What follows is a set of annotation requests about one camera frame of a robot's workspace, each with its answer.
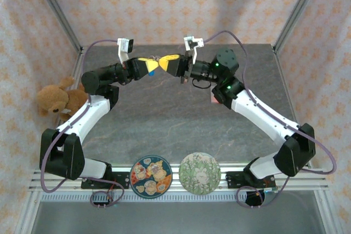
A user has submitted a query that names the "aluminium frame post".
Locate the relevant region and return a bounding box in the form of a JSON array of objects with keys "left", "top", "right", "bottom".
[
  {"left": 29, "top": 0, "right": 83, "bottom": 53},
  {"left": 273, "top": 0, "right": 327, "bottom": 53}
]

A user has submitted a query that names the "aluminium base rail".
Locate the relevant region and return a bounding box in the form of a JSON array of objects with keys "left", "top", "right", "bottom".
[{"left": 29, "top": 162, "right": 329, "bottom": 191}]

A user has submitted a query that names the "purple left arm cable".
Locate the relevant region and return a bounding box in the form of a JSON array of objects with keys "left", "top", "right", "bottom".
[{"left": 40, "top": 39, "right": 124, "bottom": 209}]

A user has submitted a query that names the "black connector box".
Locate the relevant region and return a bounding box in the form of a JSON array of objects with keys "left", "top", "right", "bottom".
[
  {"left": 92, "top": 193, "right": 115, "bottom": 209},
  {"left": 245, "top": 191, "right": 265, "bottom": 208}
]

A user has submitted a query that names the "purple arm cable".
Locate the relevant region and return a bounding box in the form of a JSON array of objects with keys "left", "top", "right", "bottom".
[
  {"left": 202, "top": 30, "right": 337, "bottom": 209},
  {"left": 40, "top": 39, "right": 124, "bottom": 209}
]

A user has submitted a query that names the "perforated metal strip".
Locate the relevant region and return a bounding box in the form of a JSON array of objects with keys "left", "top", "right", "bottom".
[{"left": 41, "top": 193, "right": 320, "bottom": 202}]

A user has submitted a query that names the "round blue cartoon coaster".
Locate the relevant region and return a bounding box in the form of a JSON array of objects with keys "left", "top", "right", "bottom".
[{"left": 129, "top": 155, "right": 173, "bottom": 198}]

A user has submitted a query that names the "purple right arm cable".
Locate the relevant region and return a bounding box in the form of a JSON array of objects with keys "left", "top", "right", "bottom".
[{"left": 202, "top": 30, "right": 337, "bottom": 209}]

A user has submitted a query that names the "aluminium table side rail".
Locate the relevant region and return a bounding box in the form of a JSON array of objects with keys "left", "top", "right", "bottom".
[
  {"left": 52, "top": 46, "right": 88, "bottom": 136},
  {"left": 271, "top": 44, "right": 305, "bottom": 136}
]

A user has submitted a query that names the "round green rabbit coaster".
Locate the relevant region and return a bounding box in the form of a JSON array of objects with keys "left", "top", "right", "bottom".
[{"left": 178, "top": 151, "right": 222, "bottom": 196}]

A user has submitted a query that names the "brown teddy bear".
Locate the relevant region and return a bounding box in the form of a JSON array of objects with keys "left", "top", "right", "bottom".
[{"left": 37, "top": 76, "right": 91, "bottom": 122}]

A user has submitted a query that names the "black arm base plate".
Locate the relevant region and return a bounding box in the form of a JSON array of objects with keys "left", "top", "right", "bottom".
[
  {"left": 81, "top": 172, "right": 130, "bottom": 190},
  {"left": 225, "top": 171, "right": 276, "bottom": 190}
]

